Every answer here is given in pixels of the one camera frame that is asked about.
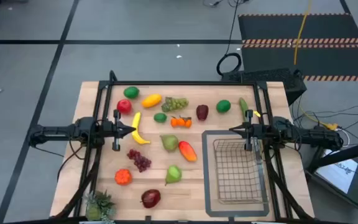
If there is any maroon squarish apple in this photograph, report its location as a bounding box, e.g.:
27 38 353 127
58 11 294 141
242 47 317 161
196 104 209 121

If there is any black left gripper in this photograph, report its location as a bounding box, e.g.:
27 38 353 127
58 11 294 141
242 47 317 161
103 109 136 152

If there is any large green lime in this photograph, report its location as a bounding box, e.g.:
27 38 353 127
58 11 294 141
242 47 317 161
123 86 140 100
216 99 232 114

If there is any green grape bunch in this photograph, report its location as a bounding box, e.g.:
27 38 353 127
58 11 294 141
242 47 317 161
161 96 190 113

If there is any yellow banana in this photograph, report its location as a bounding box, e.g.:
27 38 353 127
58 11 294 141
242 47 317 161
131 111 151 146

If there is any white printed sheet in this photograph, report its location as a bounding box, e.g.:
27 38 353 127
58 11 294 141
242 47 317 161
316 149 358 194

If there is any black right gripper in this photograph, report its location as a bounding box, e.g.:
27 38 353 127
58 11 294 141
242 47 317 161
228 109 262 152

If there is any orange tangerine cluster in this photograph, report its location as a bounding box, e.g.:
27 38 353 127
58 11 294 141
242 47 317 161
170 115 193 129

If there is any black hanging cable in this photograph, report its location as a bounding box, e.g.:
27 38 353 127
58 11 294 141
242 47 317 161
216 0 244 77

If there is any small green lime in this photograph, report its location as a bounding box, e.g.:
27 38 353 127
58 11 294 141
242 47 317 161
153 112 168 124

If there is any black diagonal support beam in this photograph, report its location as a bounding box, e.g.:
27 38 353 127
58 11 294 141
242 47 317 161
308 139 358 174

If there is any wire basket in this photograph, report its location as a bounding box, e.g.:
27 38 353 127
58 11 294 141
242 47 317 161
213 138 269 205

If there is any yellow mango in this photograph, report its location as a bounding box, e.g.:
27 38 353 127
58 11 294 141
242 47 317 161
141 94 163 109

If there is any black perforated computer case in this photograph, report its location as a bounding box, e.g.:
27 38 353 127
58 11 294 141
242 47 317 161
221 67 308 106

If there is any red orange mango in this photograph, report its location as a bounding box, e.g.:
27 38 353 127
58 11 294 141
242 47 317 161
178 141 198 162

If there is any yellow hanging cable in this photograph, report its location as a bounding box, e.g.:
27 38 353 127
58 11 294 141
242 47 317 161
293 0 313 65

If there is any bright red apple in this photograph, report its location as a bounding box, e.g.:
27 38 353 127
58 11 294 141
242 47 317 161
116 99 133 114

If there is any green cucumber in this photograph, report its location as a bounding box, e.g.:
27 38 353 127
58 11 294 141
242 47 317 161
239 97 250 123

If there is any black hazard-striped floor mat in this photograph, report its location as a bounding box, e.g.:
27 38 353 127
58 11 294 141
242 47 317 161
241 43 358 83
237 12 358 44

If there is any dull green pear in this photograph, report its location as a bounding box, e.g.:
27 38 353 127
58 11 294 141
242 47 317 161
160 134 180 153

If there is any grey bordered placemat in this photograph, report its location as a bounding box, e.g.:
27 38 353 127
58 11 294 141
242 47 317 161
201 129 270 218

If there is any yellow floor cable with plug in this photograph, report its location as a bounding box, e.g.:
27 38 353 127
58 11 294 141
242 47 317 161
296 93 339 131

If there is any green succulent plant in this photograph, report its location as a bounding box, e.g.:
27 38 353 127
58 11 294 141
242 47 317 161
84 190 117 224

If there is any red grape bunch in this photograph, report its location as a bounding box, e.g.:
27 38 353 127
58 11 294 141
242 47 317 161
126 149 152 173

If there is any bright green pear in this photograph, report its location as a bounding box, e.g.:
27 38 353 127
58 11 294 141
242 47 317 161
165 164 183 187

